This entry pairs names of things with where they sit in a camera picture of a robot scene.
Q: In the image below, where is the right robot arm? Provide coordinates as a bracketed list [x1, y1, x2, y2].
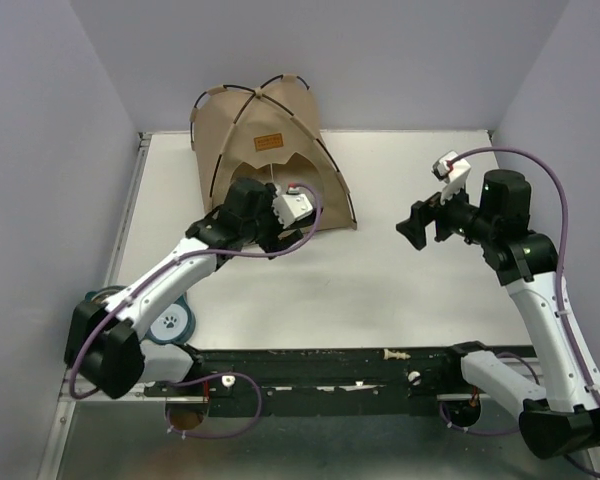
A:
[396, 170, 600, 459]

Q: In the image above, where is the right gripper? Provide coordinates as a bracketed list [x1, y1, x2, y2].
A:
[396, 174, 497, 249]

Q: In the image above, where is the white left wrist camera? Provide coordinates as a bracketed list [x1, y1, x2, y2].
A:
[272, 184, 314, 227]

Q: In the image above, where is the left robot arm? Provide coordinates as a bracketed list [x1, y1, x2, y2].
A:
[64, 178, 322, 400]

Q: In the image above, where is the beige pet tent fabric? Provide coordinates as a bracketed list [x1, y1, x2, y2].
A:
[189, 73, 357, 244]

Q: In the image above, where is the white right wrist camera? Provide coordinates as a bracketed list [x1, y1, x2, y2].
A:
[432, 151, 471, 205]

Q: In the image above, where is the cream chess piece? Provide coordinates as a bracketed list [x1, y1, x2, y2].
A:
[383, 348, 411, 360]

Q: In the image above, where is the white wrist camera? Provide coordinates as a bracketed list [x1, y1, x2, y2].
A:
[432, 151, 471, 205]
[272, 184, 314, 227]

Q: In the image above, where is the aluminium rail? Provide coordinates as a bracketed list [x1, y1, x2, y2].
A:
[59, 357, 591, 401]

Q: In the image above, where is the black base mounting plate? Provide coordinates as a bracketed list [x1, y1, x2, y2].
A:
[163, 347, 485, 426]

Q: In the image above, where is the teal double bowl stand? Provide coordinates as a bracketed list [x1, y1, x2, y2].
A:
[84, 285, 196, 345]

